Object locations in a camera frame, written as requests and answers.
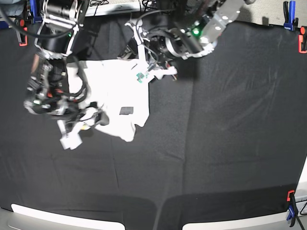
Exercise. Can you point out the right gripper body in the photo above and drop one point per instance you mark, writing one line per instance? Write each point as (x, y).
(90, 116)

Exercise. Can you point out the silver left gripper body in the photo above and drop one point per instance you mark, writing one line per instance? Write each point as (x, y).
(147, 64)

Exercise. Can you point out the white printed t-shirt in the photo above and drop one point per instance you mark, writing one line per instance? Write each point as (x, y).
(116, 102)

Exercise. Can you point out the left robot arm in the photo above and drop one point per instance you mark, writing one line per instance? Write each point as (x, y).
(192, 35)

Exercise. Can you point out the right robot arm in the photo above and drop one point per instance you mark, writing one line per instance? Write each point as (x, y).
(47, 92)

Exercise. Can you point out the orange black clamp far left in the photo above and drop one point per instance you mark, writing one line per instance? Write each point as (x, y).
(22, 39)

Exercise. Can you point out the blue clamp far right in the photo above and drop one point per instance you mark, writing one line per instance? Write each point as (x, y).
(291, 22)

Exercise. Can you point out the blue clamp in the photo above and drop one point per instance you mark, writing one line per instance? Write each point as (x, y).
(291, 22)
(292, 208)

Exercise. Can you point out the orange clamp far right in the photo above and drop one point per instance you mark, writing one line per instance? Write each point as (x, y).
(302, 40)

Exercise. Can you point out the blue clamp near right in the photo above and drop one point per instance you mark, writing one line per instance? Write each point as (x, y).
(292, 208)

